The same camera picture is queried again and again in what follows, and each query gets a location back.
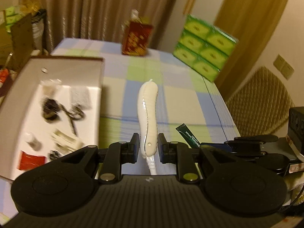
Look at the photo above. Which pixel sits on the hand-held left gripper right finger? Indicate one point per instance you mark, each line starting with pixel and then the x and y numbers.
pixel 162 147

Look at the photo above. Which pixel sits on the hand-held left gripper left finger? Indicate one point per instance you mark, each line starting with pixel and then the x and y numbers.
pixel 135 147

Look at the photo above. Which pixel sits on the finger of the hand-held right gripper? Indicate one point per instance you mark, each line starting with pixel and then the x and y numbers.
pixel 213 146
pixel 251 139

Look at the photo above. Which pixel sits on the black tube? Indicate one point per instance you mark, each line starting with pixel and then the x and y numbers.
pixel 187 135

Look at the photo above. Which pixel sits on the white folding brush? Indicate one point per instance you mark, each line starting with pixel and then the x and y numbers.
pixel 148 104

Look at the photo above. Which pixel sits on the white hair claw clip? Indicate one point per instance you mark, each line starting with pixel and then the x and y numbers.
pixel 64 140

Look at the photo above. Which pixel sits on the bag of cotton pads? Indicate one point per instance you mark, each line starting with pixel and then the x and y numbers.
pixel 79 96

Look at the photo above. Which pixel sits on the brown storage box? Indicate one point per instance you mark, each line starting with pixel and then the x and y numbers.
pixel 76 76

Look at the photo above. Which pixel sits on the black scrunchie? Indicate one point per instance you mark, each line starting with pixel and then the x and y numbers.
pixel 49 109

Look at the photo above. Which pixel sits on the white pill bottle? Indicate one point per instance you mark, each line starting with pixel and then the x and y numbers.
pixel 33 142

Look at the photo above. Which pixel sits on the bag of cotton swabs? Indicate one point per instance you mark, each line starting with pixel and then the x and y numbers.
pixel 51 86

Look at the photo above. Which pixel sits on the red packet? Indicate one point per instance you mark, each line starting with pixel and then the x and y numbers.
pixel 30 160

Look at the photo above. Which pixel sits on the chair with quilted cover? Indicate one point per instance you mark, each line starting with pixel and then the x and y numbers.
pixel 256 104

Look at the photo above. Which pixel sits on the checked tablecloth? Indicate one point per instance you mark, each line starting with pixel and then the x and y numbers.
pixel 118 80

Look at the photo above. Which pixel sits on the stack of green tissue packs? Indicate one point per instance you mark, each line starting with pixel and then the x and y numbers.
pixel 201 47

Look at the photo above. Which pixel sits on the red gift box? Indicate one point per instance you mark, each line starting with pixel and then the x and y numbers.
pixel 136 38

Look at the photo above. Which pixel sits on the golden curtain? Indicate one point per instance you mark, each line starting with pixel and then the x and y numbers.
pixel 249 28

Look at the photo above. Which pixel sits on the dark maroon tray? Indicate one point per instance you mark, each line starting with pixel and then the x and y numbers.
pixel 6 89

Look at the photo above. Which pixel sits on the brown patterned curtain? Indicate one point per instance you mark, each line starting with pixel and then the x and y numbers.
pixel 95 9

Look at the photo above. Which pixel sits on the small orange item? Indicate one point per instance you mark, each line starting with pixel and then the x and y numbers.
pixel 4 76

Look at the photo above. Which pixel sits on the black and white bag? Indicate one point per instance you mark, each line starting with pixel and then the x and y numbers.
pixel 38 30

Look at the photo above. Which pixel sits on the metal spoon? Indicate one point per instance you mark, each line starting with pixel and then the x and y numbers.
pixel 9 60

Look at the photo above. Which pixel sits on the tall brown cardboard box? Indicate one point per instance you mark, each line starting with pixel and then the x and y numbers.
pixel 22 42

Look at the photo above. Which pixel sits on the olive cardboard box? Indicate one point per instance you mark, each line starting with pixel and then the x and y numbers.
pixel 4 47

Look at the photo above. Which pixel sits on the yellow plastic bag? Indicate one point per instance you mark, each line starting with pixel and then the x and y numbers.
pixel 29 6

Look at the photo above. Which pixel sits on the small green tissue packs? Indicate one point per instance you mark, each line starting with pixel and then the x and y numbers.
pixel 11 16

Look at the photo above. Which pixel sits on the beige wall socket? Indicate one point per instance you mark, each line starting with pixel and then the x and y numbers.
pixel 279 62
pixel 287 71

